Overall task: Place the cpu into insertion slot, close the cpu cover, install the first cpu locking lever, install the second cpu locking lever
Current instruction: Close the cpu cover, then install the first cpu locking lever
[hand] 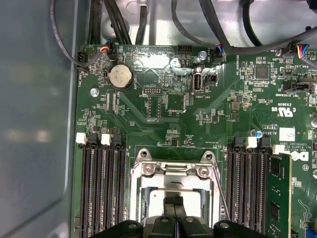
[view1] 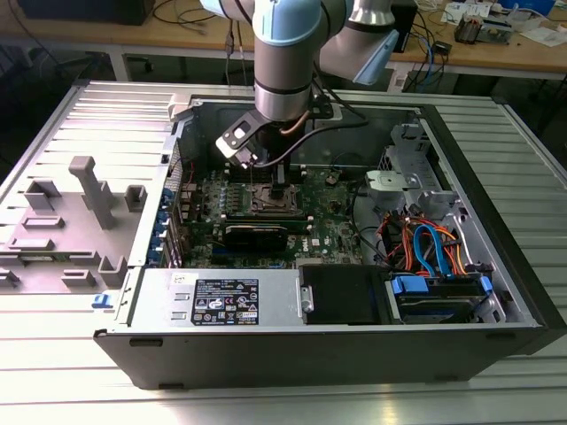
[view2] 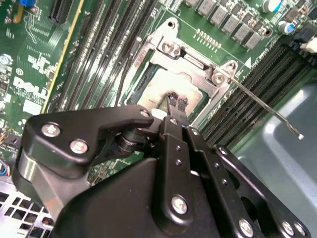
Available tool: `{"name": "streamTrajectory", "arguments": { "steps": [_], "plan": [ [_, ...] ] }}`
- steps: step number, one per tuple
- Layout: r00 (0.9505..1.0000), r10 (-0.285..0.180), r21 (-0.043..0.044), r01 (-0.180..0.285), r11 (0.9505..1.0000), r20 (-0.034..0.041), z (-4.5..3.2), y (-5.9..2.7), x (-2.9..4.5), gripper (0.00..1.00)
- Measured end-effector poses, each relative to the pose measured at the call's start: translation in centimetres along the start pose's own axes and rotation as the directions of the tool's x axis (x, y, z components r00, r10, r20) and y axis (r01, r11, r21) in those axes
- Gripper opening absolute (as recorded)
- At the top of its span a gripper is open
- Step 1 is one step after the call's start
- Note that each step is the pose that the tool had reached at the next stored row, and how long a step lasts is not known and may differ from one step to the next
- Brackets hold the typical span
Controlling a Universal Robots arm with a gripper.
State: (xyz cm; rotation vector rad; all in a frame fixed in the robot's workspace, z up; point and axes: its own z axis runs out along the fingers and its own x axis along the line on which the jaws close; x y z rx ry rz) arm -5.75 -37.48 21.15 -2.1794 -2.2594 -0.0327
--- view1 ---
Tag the blue plastic clip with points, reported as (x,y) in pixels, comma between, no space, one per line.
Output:
(101,302)

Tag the open electronic device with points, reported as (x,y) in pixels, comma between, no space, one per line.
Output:
(469,28)

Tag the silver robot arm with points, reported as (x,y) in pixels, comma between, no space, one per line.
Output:
(283,66)

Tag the wooden desk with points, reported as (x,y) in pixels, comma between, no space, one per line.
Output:
(487,57)
(88,37)

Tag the black graphics card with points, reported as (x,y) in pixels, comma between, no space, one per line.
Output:
(254,239)

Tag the hard disk in blue carrier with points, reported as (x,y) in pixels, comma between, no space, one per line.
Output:
(443,305)

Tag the silver power supply unit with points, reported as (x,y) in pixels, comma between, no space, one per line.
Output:
(155,292)

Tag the wide black case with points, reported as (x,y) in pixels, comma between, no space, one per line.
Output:
(88,11)

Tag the black PC case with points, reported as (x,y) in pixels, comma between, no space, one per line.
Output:
(288,358)

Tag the grey plastic parts rack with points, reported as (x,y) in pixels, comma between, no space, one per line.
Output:
(75,230)

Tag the silver metal drive cage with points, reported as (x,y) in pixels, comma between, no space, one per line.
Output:
(390,181)

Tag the upright black box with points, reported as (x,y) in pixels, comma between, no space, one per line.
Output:
(404,26)

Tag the thin metal locking lever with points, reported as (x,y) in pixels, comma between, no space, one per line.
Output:
(251,179)

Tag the white-faced wrist camera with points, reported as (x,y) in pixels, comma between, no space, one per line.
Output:
(237,135)

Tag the silver coin battery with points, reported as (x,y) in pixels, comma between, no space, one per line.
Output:
(331,179)

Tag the green motherboard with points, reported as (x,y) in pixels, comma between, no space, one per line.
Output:
(328,230)

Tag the metal CPU socket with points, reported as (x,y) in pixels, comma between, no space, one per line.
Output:
(261,199)

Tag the green RAM stick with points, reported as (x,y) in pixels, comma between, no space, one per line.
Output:
(266,217)

